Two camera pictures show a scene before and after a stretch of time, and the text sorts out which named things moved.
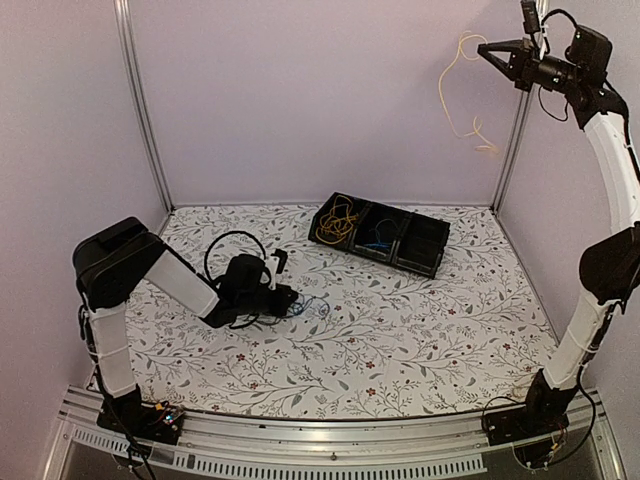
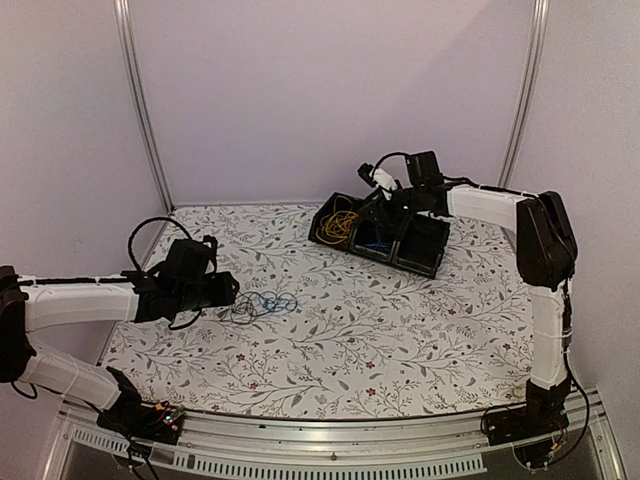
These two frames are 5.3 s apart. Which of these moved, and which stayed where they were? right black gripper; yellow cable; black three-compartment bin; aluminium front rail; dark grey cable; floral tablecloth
Moved: right black gripper; dark grey cable
Stayed: black three-compartment bin; floral tablecloth; yellow cable; aluminium front rail
